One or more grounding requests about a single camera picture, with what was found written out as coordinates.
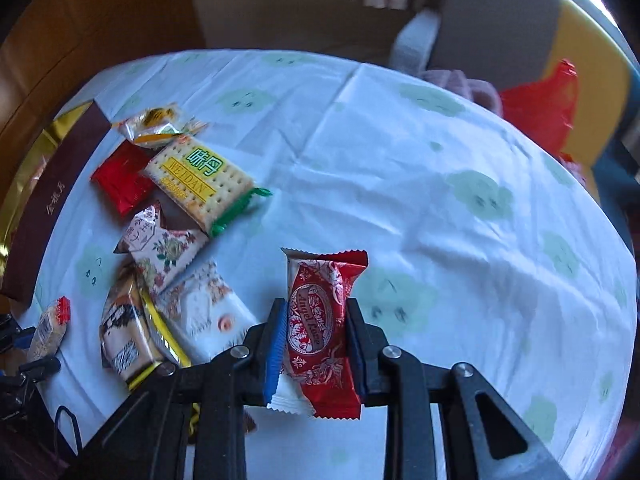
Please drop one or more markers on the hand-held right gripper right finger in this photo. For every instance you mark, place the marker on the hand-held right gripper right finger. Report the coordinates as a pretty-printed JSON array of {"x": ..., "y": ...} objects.
[{"x": 357, "y": 360}]

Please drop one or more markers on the wooden cabinet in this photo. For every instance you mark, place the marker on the wooden cabinet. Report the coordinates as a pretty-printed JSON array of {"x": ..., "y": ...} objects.
[{"x": 100, "y": 15}]

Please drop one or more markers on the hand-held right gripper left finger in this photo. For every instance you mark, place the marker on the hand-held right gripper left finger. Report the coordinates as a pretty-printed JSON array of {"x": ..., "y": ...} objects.
[{"x": 272, "y": 360}]

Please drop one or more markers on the pink cloth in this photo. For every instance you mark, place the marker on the pink cloth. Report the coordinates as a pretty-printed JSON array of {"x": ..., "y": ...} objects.
[{"x": 460, "y": 87}]

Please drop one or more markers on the pink floral snack packet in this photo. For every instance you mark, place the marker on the pink floral snack packet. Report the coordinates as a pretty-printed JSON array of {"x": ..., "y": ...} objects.
[{"x": 162, "y": 252}]

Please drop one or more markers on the white floral snack packet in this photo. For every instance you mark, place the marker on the white floral snack packet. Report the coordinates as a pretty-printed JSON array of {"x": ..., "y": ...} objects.
[{"x": 205, "y": 310}]

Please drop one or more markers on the green cracker packet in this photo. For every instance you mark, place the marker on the green cracker packet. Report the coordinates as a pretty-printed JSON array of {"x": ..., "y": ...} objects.
[{"x": 200, "y": 180}]

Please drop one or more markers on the clear yellow cake packet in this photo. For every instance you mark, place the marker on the clear yellow cake packet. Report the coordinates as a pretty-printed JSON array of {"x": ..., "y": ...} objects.
[{"x": 150, "y": 122}]

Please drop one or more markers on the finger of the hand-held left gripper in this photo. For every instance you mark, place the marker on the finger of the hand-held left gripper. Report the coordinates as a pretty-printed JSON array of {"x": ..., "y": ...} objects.
[
  {"x": 17, "y": 332},
  {"x": 40, "y": 366}
]

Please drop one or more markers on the red plastic bag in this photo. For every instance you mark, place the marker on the red plastic bag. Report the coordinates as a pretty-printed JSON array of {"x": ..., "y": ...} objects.
[{"x": 540, "y": 105}]

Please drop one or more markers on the plain red snack packet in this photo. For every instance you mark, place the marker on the plain red snack packet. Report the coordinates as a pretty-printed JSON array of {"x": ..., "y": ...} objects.
[{"x": 120, "y": 177}]

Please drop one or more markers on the brown gold gift box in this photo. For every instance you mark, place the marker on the brown gold gift box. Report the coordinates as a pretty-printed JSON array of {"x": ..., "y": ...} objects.
[{"x": 60, "y": 185}]

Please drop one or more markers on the grey yellow armchair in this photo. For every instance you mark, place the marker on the grey yellow armchair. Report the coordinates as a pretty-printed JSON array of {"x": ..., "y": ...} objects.
[{"x": 500, "y": 25}]

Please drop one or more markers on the white printed tablecloth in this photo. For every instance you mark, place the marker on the white printed tablecloth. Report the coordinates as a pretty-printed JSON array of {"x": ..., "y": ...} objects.
[{"x": 400, "y": 170}]

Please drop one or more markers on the small red-ended rice cracker packet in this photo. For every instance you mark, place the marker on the small red-ended rice cracker packet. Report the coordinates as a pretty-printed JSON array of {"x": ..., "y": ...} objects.
[{"x": 47, "y": 327}]

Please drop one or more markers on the red white patterned snack packet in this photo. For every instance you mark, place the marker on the red white patterned snack packet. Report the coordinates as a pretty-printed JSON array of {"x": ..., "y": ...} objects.
[{"x": 315, "y": 320}]

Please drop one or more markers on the brown yellow snack packet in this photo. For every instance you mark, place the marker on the brown yellow snack packet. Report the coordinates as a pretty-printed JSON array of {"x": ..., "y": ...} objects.
[{"x": 127, "y": 330}]

